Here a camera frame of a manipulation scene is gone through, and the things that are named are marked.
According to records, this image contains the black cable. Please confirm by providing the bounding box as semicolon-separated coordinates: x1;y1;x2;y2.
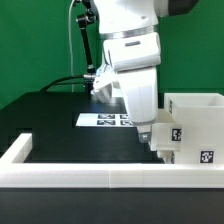
39;75;98;93

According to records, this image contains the white drawer cabinet frame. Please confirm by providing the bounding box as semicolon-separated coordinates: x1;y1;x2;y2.
164;93;224;165

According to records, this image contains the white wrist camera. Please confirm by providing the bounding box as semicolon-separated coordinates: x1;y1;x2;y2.
103;32;161;72

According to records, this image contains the white drawer box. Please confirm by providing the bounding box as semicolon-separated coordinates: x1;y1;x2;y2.
157;151;175;164
150;109;182;151

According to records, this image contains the white workspace border frame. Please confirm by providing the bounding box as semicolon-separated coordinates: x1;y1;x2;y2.
0;133;224;188

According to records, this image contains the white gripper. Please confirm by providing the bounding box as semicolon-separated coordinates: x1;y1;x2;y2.
117;67;158;143

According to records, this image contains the white fiducial marker sheet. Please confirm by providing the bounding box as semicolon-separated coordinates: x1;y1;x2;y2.
76;113;132;127

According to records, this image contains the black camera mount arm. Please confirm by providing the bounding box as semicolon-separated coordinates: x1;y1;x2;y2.
73;0;97;75

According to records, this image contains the white cable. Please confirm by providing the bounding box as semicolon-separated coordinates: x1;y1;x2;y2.
67;0;76;93

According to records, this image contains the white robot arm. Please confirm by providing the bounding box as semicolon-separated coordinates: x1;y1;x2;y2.
90;0;199;143

